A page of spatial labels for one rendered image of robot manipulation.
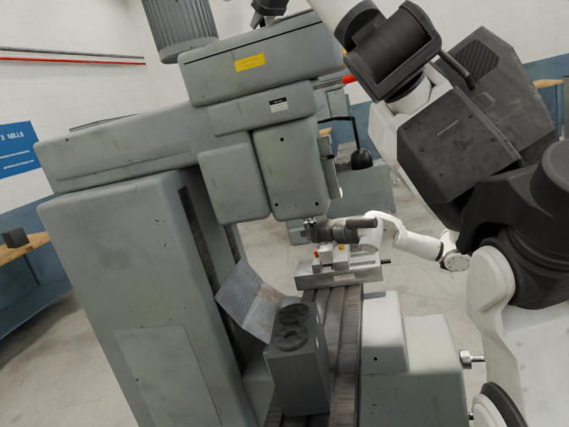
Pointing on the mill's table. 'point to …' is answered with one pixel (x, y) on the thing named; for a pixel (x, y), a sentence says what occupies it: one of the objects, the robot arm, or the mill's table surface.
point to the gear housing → (266, 108)
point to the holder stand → (300, 360)
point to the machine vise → (361, 263)
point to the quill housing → (292, 169)
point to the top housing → (261, 60)
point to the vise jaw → (341, 258)
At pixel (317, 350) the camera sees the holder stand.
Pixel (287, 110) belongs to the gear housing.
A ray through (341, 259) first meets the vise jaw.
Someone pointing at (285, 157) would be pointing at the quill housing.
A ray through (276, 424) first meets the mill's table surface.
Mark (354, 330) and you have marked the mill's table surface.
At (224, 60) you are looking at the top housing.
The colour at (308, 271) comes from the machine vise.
